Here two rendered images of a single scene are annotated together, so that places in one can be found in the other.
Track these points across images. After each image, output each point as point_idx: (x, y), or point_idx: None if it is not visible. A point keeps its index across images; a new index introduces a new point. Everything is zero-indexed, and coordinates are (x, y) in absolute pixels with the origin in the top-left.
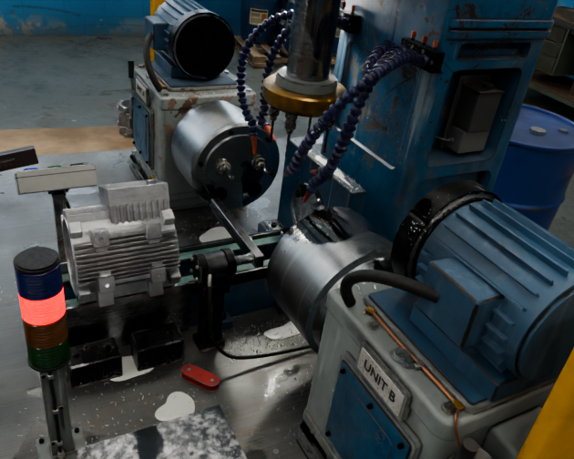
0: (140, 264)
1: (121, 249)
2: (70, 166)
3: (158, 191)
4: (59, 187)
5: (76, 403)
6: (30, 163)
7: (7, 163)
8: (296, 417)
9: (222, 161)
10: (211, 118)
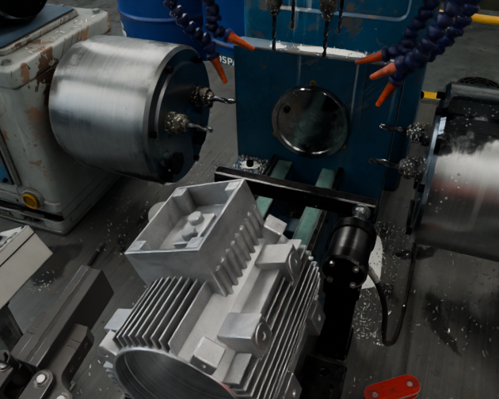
0: (301, 323)
1: (279, 324)
2: None
3: (243, 200)
4: (4, 299)
5: None
6: (103, 306)
7: (81, 348)
8: None
9: (174, 115)
10: (120, 63)
